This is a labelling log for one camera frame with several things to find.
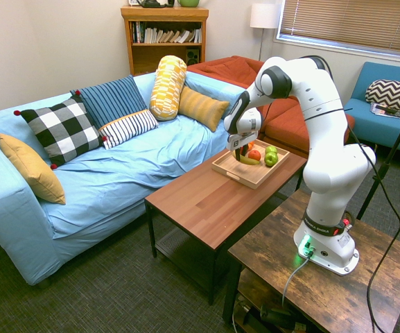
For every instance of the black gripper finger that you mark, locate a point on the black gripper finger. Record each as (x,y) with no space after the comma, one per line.
(237,155)
(246,150)

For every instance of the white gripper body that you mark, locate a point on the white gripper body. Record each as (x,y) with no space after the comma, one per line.
(236,141)

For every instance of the yellow banana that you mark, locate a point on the yellow banana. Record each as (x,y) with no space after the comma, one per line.
(250,161)

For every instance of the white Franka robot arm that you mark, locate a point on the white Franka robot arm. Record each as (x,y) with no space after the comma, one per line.
(328,156)

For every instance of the wooden serving tray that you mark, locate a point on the wooden serving tray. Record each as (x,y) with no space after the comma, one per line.
(251,173)

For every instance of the small orange fruit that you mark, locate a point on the small orange fruit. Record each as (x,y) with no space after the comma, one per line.
(251,143)

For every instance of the large orange fruit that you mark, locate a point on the large orange fruit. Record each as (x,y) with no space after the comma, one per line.
(255,154)

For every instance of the green apple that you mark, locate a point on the green apple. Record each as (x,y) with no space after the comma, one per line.
(271,149)
(271,160)

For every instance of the orange sectional sofa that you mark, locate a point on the orange sectional sofa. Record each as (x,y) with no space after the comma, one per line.
(286,121)

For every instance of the mustard striped lumbar pillow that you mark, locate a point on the mustard striped lumbar pillow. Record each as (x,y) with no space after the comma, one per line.
(199,105)

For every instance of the wooden black-framed coffee table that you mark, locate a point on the wooden black-framed coffee table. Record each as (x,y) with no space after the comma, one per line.
(199,208)

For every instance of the yellow white patterned bolster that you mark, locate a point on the yellow white patterned bolster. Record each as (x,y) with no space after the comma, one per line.
(166,86)

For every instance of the small black speaker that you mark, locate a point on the small black speaker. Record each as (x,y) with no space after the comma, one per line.
(192,56)

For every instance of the white navy striped pillow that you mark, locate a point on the white navy striped pillow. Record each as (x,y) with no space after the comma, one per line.
(127,128)

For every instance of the wooden bookshelf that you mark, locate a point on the wooden bookshelf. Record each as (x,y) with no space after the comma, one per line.
(165,55)

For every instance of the light blue sofa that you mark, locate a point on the light blue sofa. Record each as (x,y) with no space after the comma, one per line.
(116,177)

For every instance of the red black clamp knob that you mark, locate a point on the red black clamp knob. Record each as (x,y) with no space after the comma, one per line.
(347,222)

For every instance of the teal blue couch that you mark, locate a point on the teal blue couch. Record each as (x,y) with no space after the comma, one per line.
(369,126)

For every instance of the row of shelf books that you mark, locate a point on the row of shelf books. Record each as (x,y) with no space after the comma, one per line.
(166,35)

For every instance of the white shade floor lamp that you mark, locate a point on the white shade floor lamp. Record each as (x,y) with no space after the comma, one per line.
(265,15)

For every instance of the blue striped pillow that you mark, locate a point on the blue striped pillow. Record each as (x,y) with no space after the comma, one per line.
(113,97)

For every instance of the magazine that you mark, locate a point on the magazine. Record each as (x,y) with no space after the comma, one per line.
(387,111)

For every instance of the green round pot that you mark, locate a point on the green round pot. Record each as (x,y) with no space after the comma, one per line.
(188,2)

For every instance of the black white chevron pillow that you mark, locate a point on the black white chevron pillow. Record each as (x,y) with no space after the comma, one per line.
(393,92)

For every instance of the black object atop bookshelf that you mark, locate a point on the black object atop bookshelf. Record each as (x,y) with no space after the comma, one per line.
(154,3)

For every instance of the brown window blinds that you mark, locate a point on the brown window blinds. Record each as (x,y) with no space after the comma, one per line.
(341,21)

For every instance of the rustic brown side table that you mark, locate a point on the rustic brown side table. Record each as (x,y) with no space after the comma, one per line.
(324,295)

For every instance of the black power box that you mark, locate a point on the black power box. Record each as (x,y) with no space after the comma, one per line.
(277,316)

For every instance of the black white checkered pillow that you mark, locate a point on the black white checkered pillow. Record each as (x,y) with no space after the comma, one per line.
(61,128)

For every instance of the plain mustard pillow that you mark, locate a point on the plain mustard pillow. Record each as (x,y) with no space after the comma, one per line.
(33,170)

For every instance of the black camera tripod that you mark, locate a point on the black camera tripod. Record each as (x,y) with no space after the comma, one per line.
(387,163)

